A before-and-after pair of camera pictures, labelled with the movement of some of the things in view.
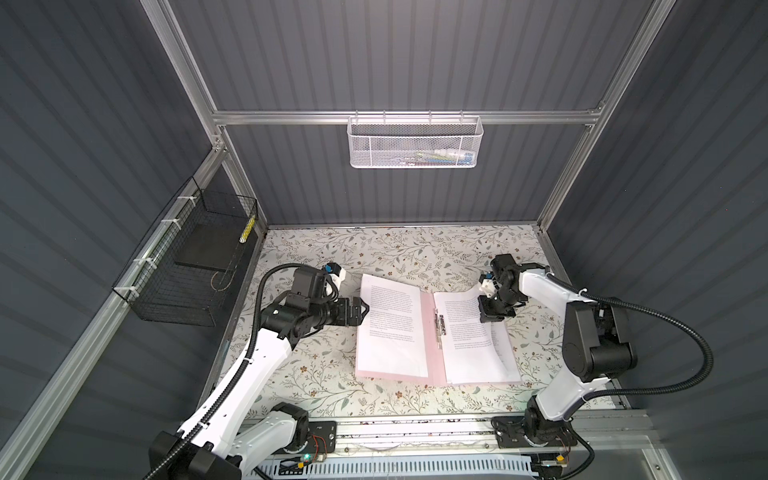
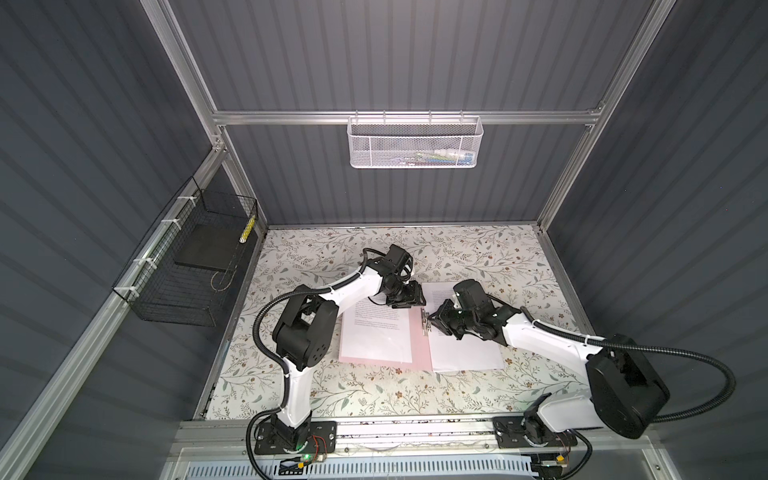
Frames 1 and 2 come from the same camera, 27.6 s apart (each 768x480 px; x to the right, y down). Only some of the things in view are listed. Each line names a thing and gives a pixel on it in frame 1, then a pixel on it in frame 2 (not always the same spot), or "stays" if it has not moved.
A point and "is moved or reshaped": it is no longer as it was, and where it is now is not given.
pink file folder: x=434 y=356 → x=421 y=349
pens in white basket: x=439 y=156 stays
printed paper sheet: x=391 y=338 is moved or reshaped
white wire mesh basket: x=415 y=142 stays
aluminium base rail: x=606 y=434 stays
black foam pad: x=213 y=245 stays
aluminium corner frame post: x=162 y=16 stays
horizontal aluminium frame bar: x=345 y=113 stays
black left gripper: x=343 y=318 → x=412 y=296
